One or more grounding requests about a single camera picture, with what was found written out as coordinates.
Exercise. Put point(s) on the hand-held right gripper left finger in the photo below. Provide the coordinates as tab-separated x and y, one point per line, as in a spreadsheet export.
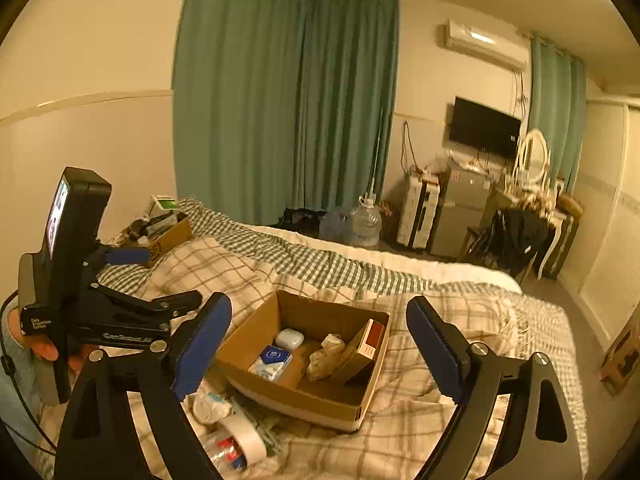
200	347

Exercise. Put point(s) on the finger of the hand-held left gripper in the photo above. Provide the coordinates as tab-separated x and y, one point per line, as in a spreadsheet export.
128	256
167	305

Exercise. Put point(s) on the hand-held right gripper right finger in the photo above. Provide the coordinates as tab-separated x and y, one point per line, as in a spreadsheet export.
436	350

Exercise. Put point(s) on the person's left forearm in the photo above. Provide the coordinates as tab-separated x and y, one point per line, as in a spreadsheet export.
17	390

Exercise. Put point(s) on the person's left hand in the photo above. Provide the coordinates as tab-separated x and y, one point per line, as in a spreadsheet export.
42	347

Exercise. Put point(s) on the small cluttered cardboard box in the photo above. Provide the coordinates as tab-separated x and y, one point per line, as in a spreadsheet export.
175	241

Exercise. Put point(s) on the white crumpled wrapper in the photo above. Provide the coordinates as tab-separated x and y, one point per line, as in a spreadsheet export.
210	405

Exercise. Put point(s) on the white and green device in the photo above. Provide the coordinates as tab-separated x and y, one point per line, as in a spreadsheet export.
164	206

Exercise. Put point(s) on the red and brown carton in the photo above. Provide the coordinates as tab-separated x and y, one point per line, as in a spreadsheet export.
372	341

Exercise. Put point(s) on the blue and white packet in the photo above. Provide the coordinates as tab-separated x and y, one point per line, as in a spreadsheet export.
272	361

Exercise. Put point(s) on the white earbuds case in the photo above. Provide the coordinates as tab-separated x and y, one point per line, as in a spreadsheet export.
289	338

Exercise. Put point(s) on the white tape roll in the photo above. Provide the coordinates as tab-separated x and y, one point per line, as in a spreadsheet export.
248	441

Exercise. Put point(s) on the clear bottle with red label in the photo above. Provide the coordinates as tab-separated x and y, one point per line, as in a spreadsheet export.
227	454

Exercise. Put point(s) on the open cardboard box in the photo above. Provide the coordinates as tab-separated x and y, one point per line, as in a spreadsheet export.
320	405

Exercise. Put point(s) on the grey mini fridge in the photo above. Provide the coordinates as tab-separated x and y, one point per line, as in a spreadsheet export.
460	215

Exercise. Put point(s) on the chair with black clothes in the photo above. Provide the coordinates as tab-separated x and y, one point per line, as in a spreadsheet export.
515	235

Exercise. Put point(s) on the white suitcase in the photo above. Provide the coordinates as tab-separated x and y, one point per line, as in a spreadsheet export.
415	210

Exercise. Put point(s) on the green gingham bed sheet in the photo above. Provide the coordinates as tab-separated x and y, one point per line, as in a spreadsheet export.
310	255

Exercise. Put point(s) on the clear water jug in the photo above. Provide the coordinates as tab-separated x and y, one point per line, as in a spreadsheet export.
365	225

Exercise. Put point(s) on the black clothes pile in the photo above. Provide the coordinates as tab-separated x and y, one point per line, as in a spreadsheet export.
300	219

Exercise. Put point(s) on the bluish water jug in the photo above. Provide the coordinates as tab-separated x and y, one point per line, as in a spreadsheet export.
332	227

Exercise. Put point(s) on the printed cardboard box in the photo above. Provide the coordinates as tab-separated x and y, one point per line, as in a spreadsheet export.
622	360

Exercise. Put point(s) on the white oval mirror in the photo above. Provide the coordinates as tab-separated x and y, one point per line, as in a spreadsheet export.
520	155

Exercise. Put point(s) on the white wardrobe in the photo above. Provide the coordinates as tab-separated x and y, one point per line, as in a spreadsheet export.
610	220

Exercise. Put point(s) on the wide green curtain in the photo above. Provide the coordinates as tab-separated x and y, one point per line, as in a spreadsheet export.
280	100

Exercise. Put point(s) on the narrow green curtain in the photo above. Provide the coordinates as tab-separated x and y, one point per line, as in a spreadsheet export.
555	110

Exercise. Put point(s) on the white air conditioner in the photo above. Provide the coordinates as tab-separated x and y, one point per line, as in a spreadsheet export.
482	45

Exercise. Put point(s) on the black wall television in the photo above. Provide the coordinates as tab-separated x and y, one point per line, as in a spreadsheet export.
482	127

